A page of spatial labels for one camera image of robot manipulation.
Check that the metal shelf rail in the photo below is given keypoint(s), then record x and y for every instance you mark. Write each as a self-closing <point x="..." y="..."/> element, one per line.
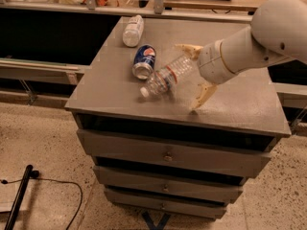
<point x="239" y="10"/>

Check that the grey drawer cabinet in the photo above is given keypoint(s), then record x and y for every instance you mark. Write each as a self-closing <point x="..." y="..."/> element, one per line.
<point x="244" y="114"/>

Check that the grey drawer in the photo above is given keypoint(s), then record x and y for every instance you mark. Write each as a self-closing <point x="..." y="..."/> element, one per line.
<point x="165" y="204"/>
<point x="235" y="162"/>
<point x="167" y="185"/>

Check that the white lying plastic bottle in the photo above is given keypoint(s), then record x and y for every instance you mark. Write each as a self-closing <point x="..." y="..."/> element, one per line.
<point x="133" y="31"/>

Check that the bottom grey drawer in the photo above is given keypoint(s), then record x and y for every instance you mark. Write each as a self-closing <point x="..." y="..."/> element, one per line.
<point x="165" y="204"/>

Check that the middle grey drawer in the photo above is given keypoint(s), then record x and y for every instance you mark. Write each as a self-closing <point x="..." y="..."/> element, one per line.
<point x="167" y="185"/>

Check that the black pole on floor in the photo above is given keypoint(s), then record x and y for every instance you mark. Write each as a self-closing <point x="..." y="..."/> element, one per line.
<point x="19" y="198"/>

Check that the top grey drawer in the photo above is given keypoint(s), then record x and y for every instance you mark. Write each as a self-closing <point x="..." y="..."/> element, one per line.
<point x="235" y="162"/>

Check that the clear plastic water bottle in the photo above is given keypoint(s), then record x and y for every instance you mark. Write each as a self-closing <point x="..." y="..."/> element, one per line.
<point x="167" y="77"/>

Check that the blue pepsi soda can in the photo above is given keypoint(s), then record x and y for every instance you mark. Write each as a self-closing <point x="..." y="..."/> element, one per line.
<point x="144" y="60"/>

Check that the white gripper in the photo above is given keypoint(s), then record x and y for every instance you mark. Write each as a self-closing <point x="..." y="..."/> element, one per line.
<point x="211" y="62"/>

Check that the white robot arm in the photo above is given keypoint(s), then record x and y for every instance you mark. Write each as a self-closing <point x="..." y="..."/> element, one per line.
<point x="277" y="33"/>

